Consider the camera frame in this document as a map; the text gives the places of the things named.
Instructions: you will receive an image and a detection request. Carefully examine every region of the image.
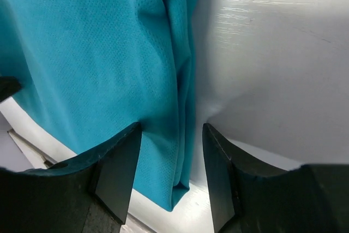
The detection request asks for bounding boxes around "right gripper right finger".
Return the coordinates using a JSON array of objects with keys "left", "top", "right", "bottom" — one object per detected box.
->
[{"left": 202, "top": 123, "right": 348, "bottom": 232}]

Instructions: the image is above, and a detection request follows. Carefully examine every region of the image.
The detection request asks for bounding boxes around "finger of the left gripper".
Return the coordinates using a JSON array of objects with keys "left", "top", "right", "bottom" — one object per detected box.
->
[{"left": 0, "top": 76, "right": 22, "bottom": 103}]

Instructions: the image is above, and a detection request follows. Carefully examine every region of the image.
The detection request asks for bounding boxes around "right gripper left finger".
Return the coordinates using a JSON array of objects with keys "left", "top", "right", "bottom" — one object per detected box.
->
[{"left": 1, "top": 122, "right": 142, "bottom": 232}]

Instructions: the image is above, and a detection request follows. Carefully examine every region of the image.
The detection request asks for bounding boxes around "dark teal t shirt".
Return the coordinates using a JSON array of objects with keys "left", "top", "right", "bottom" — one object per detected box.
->
[{"left": 1, "top": 0, "right": 197, "bottom": 211}]

